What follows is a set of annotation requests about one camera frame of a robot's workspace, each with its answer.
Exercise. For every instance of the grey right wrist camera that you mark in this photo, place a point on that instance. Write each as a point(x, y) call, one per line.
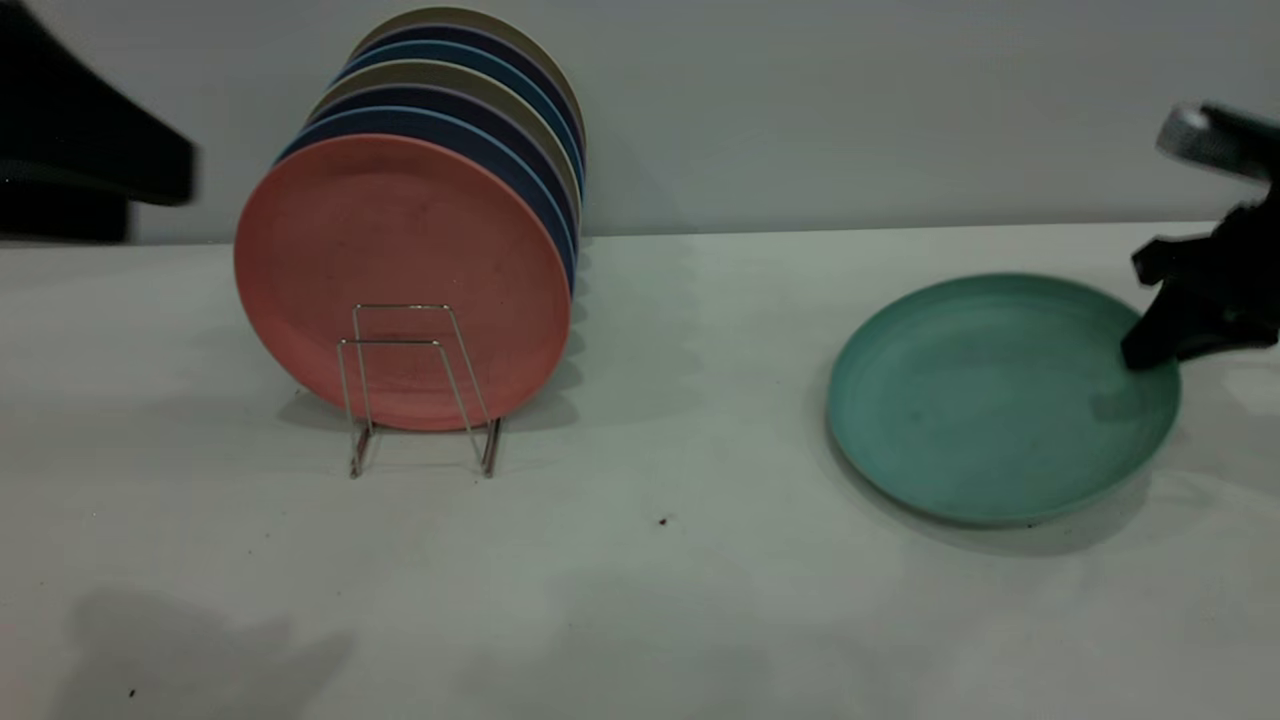
point(1215, 140)

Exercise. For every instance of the navy purple-rimmed plate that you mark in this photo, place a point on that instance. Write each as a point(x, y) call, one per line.
point(485, 38)
point(480, 106)

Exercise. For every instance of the beige plastic plate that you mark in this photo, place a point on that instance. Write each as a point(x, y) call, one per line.
point(460, 15)
point(440, 74)

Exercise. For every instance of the teal blue plastic plate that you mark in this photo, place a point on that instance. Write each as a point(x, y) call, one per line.
point(475, 55)

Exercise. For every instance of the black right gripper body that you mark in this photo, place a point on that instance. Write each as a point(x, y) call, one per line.
point(1250, 270)

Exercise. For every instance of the green plastic plate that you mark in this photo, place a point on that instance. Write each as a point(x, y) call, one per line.
point(980, 400)

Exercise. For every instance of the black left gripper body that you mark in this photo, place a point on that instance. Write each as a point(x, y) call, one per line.
point(70, 130)

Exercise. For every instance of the pink plastic plate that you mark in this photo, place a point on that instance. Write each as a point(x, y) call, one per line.
point(400, 240)

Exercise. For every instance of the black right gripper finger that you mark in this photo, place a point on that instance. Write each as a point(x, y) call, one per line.
point(1170, 262)
point(1160, 335)

